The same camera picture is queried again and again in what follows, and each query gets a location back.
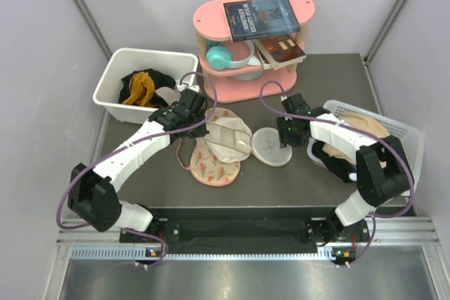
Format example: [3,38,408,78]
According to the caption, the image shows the beige bra in bin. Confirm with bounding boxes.
[155,86,181,105]

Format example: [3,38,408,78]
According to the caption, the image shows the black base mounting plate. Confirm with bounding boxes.
[143,217,347,245]

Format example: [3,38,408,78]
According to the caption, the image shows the black garment in basket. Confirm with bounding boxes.
[311,141,355,183]

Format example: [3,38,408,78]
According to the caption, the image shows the grey bowl on shelf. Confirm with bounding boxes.
[232,69,264,81]

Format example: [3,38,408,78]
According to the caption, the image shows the blue Nineteen Eighty-Four book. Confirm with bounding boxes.
[224,0,301,42]

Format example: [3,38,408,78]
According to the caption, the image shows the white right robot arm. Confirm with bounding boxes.
[277,93,414,241]

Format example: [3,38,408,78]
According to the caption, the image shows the grey slotted cable duct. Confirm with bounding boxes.
[70,246,356,261]

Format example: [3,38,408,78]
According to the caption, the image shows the teal headphones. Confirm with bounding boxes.
[206,40,262,70]

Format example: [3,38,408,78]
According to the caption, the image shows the floral mesh laundry bag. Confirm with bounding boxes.
[183,107,241,187]

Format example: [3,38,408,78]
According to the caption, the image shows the pink wooden shelf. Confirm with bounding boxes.
[193,0,315,103]

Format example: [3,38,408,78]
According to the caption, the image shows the beige cloth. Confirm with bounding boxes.
[321,112,390,165]

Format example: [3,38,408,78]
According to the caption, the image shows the white mesh laundry bag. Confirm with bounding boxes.
[203,117,293,167]

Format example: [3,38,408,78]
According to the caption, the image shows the white plastic basket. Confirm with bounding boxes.
[323,100,424,189]

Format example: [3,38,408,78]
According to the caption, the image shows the white plastic bin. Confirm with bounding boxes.
[93,48,198,124]

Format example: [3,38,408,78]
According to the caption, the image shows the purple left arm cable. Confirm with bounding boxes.
[56,71,219,268]

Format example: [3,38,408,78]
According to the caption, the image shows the mustard yellow bra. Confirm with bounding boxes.
[119,71,156,107]

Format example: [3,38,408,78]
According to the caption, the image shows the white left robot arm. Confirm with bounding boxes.
[67,88,208,242]

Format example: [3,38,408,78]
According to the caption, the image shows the dark orange book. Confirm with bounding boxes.
[252,34,307,70]

